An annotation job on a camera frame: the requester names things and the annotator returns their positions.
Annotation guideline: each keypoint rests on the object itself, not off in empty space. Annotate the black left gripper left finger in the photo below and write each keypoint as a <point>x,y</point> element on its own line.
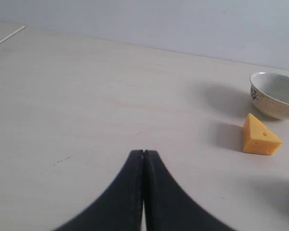
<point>120,206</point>

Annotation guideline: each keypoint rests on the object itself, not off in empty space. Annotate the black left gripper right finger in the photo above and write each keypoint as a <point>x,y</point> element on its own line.
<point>167,206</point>

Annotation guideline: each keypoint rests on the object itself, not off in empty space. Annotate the yellow cheese wedge toy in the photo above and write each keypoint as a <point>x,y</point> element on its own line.
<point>257,138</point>

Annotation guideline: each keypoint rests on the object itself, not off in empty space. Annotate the white speckled ceramic bowl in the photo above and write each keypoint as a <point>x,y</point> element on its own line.
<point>270,94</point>

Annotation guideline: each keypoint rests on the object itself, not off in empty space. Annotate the white thin strip on table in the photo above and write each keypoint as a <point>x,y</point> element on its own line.
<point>12,34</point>

